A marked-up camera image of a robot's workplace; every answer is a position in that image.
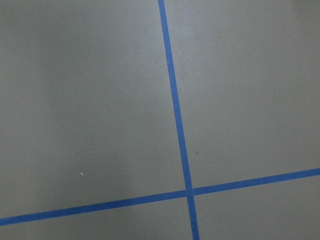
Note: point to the brown paper table mat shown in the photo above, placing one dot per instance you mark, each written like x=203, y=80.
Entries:
x=159, y=119

